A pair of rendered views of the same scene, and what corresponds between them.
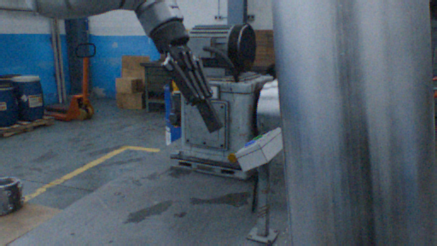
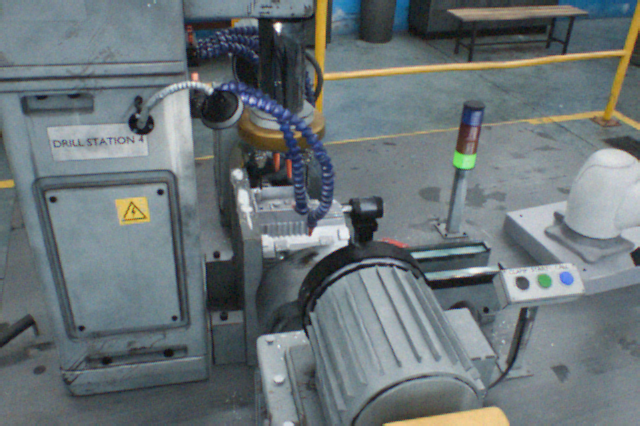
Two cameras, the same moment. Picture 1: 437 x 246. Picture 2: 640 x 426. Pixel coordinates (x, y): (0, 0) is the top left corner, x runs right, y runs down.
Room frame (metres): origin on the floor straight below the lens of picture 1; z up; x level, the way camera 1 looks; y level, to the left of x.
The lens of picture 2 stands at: (1.87, 0.36, 1.83)
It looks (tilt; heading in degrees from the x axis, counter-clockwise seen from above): 32 degrees down; 230
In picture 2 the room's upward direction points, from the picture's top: 3 degrees clockwise
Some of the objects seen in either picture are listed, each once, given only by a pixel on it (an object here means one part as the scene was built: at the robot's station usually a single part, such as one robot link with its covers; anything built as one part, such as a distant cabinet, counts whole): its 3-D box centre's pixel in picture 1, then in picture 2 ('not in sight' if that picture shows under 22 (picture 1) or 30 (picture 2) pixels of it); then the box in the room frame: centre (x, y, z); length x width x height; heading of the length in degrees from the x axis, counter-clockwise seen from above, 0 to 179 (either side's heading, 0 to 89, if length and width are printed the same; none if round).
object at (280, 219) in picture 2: not in sight; (280, 211); (1.20, -0.58, 1.11); 0.12 x 0.11 x 0.07; 154
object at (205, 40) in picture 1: (210, 79); (408, 425); (1.42, 0.02, 1.16); 0.33 x 0.26 x 0.42; 64
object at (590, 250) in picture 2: not in sight; (584, 228); (0.33, -0.29, 0.89); 0.22 x 0.18 x 0.06; 78
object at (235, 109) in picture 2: not in sight; (183, 109); (1.47, -0.46, 1.46); 0.18 x 0.11 x 0.13; 154
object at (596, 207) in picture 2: not in sight; (606, 190); (0.33, -0.26, 1.03); 0.18 x 0.16 x 0.22; 130
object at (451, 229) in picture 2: not in sight; (462, 171); (0.54, -0.59, 1.01); 0.08 x 0.08 x 0.42; 64
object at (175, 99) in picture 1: (179, 102); not in sight; (1.40, 0.14, 1.07); 0.08 x 0.07 x 0.20; 154
